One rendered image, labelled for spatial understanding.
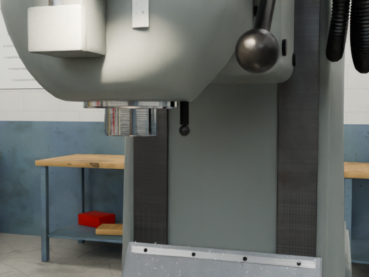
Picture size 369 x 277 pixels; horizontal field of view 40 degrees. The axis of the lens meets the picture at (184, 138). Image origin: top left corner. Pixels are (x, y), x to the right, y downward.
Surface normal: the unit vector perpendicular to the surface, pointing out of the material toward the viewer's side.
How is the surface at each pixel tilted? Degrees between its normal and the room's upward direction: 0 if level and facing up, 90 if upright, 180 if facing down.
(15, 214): 90
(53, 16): 90
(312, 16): 90
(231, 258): 63
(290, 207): 90
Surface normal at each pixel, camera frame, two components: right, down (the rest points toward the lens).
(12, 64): -0.29, 0.05
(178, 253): -0.25, -0.41
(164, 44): 0.36, 0.36
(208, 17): 0.68, 0.32
